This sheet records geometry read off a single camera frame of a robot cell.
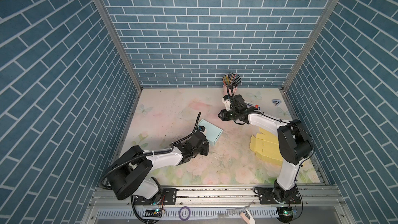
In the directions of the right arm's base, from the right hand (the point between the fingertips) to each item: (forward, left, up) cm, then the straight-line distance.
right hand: (218, 113), depth 95 cm
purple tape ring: (-50, +11, -9) cm, 52 cm away
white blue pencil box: (+16, -22, -9) cm, 29 cm away
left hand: (-19, +4, -6) cm, 20 cm away
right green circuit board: (-47, -33, -11) cm, 59 cm away
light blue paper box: (-9, +3, -7) cm, 12 cm away
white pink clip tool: (-49, -14, -8) cm, 52 cm away
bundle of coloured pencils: (+28, -8, +3) cm, 30 cm away
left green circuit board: (-51, +27, -10) cm, 59 cm away
